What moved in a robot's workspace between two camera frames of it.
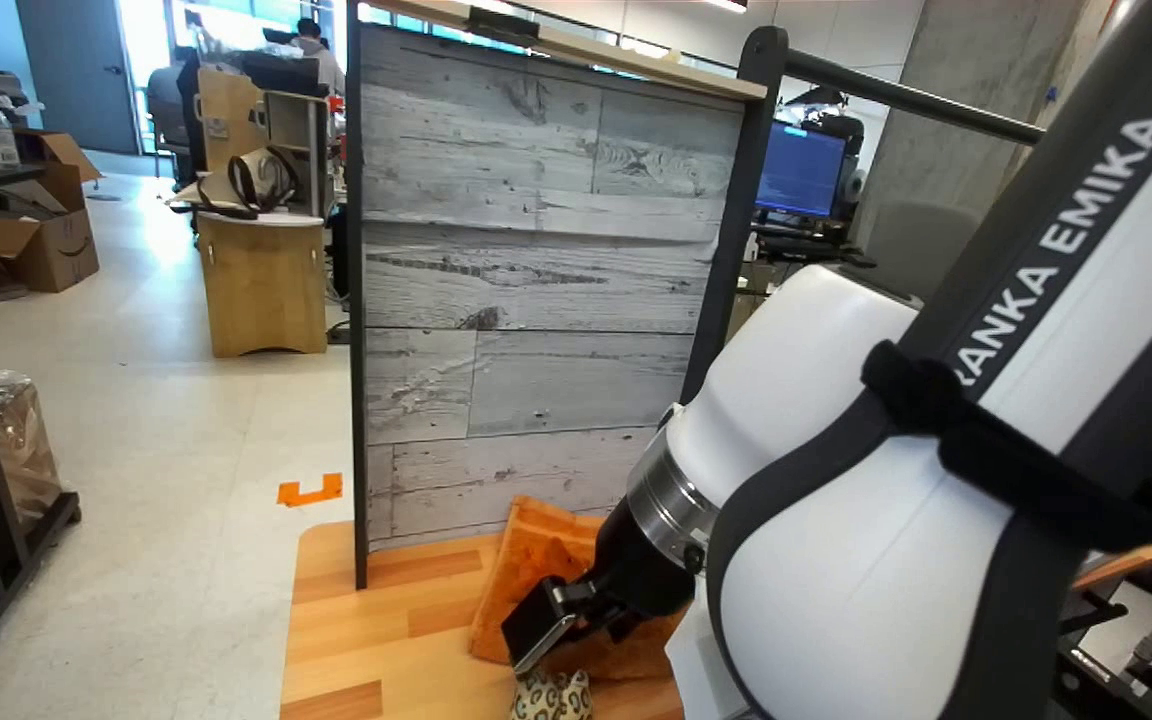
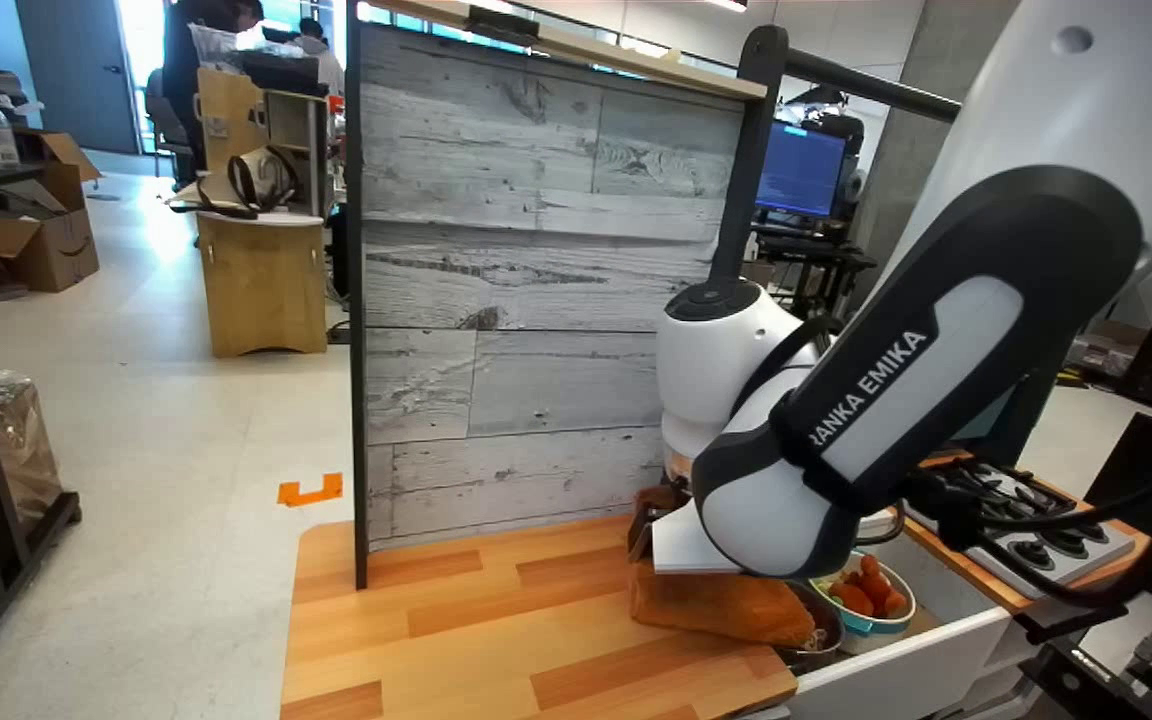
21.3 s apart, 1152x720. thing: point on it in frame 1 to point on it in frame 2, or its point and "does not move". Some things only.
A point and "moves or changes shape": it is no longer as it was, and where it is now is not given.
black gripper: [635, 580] to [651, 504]
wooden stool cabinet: [265, 282] does not move
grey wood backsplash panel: [535, 254] does not move
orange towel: [541, 545] moves or changes shape
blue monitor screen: [800, 174] does not move
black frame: [766, 64] does not move
